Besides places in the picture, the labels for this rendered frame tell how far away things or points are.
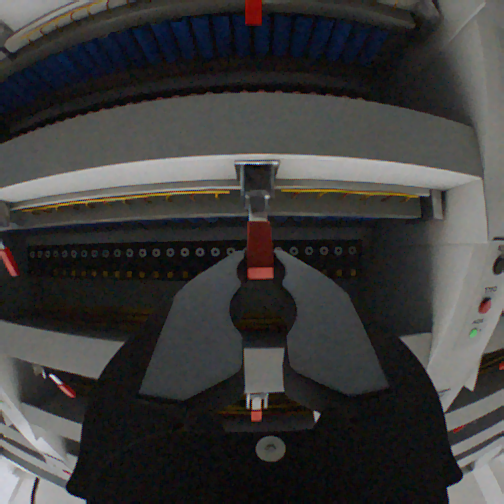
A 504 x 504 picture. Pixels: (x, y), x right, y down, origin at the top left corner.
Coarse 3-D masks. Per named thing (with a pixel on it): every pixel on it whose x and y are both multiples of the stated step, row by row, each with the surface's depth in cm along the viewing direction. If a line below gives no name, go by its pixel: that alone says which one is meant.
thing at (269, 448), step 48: (192, 432) 5; (240, 432) 5; (288, 432) 5; (336, 432) 4; (384, 432) 4; (96, 480) 3; (144, 480) 3; (192, 480) 4; (240, 480) 4; (288, 480) 4; (336, 480) 3; (384, 480) 3; (432, 480) 3
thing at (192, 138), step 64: (64, 128) 15; (128, 128) 14; (192, 128) 14; (256, 128) 14; (320, 128) 14; (384, 128) 14; (448, 128) 14; (0, 192) 15; (64, 192) 19; (448, 192) 19
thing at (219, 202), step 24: (168, 192) 20; (192, 192) 20; (216, 192) 20; (288, 192) 21; (312, 192) 21; (336, 192) 21; (360, 192) 19; (384, 192) 19; (24, 216) 22; (48, 216) 22; (72, 216) 22; (96, 216) 22; (120, 216) 22; (144, 216) 22; (168, 216) 22; (192, 216) 22; (216, 216) 23; (240, 216) 23; (360, 216) 23; (384, 216) 22; (408, 216) 21
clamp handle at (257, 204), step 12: (252, 204) 15; (264, 204) 15; (252, 216) 14; (264, 216) 14; (252, 228) 13; (264, 228) 13; (252, 240) 12; (264, 240) 12; (252, 252) 12; (264, 252) 12; (252, 264) 11; (264, 264) 11; (252, 276) 11; (264, 276) 11
